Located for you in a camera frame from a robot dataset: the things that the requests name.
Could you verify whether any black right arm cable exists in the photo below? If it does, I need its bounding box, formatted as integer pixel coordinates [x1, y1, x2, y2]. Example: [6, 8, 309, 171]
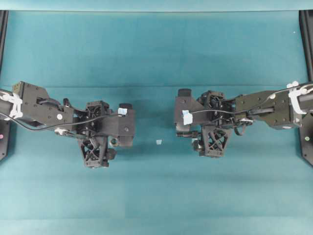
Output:
[189, 84, 313, 115]

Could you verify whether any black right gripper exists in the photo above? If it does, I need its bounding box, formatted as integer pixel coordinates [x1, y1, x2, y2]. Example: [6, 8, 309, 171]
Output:
[176, 88, 236, 132]

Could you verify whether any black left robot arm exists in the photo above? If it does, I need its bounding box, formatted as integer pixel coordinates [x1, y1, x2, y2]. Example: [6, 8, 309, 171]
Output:
[0, 81, 135, 148]

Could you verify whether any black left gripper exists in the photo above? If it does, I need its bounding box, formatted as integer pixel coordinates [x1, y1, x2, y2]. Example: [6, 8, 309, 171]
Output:
[73, 100, 134, 147]

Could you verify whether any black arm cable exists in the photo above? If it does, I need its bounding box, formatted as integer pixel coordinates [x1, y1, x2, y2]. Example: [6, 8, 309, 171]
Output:
[4, 110, 123, 133]
[189, 84, 313, 115]

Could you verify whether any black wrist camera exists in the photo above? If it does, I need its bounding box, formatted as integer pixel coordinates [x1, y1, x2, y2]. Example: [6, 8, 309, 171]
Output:
[118, 109, 135, 136]
[173, 95, 203, 124]

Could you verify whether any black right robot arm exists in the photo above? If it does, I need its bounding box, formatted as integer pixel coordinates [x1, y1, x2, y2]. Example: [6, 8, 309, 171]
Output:
[174, 82, 313, 133]

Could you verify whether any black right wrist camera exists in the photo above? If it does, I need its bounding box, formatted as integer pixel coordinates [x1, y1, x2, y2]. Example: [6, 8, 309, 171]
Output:
[173, 95, 203, 124]

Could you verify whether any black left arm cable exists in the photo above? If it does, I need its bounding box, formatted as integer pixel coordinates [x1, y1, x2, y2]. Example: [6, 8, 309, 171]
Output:
[4, 110, 123, 133]

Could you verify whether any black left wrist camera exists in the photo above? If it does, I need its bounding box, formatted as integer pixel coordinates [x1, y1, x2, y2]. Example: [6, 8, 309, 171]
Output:
[118, 109, 135, 136]

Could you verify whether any silver conical washer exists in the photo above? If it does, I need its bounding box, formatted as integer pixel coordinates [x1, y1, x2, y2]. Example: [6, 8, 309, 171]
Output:
[110, 138, 118, 147]

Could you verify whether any teal table mat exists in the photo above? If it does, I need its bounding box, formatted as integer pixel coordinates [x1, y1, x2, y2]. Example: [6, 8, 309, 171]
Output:
[0, 11, 313, 235]

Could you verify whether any black threaded steel shaft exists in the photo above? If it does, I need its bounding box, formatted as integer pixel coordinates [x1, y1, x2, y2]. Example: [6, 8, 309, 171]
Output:
[176, 131, 199, 138]

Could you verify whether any black left frame rail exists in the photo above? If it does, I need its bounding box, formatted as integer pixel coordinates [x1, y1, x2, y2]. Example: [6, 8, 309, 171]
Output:
[0, 10, 12, 161]

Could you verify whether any black aluminium frame rail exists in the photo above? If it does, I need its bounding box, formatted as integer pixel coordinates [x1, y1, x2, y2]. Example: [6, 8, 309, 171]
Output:
[298, 10, 313, 167]

